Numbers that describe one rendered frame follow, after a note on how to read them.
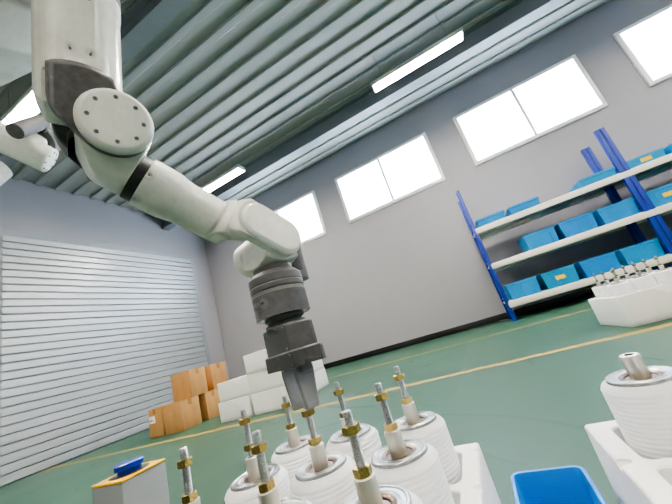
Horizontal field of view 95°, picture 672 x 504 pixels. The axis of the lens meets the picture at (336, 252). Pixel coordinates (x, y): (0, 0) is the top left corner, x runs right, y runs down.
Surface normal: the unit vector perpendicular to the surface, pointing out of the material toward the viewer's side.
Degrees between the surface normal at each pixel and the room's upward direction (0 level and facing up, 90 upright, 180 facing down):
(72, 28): 106
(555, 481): 88
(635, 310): 90
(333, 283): 90
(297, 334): 90
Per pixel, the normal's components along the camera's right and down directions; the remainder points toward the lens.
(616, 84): -0.41, -0.14
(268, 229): 0.69, -0.39
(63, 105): 0.63, -0.12
